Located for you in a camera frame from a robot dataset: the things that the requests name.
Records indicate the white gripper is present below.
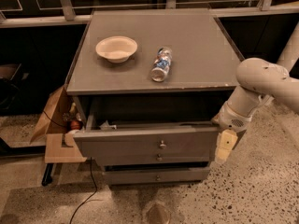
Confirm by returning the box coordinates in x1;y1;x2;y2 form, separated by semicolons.
211;103;252;164

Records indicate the grey top drawer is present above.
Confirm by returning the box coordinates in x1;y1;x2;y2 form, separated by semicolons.
74;118;219;158

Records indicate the grey drawer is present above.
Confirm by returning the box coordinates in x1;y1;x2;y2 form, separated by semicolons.
102;167;210;185
74;118;219;158
95;154;214;166

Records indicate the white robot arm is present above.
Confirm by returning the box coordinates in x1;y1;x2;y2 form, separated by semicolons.
212;22;299;164

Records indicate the grey bottom drawer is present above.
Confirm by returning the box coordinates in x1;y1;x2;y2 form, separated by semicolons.
102;167;210;185

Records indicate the grey drawer cabinet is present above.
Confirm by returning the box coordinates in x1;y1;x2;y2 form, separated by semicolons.
66;8;243;173

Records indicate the white item inside drawer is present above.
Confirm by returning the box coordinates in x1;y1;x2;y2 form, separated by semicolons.
99;120;117;131

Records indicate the grey middle drawer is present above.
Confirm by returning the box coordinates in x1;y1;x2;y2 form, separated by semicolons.
95;154;214;166

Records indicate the clear plastic water bottle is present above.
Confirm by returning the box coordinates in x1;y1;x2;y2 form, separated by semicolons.
150;47;172;82

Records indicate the white paper bowl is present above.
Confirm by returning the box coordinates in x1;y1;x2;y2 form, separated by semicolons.
95;36;137;63

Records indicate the brown cardboard box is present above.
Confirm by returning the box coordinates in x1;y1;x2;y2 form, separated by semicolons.
30;86;86;163

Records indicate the metal window railing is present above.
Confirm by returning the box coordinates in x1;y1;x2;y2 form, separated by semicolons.
0;0;299;28

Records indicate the black floor cable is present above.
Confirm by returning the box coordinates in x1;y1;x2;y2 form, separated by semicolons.
68;157;99;224

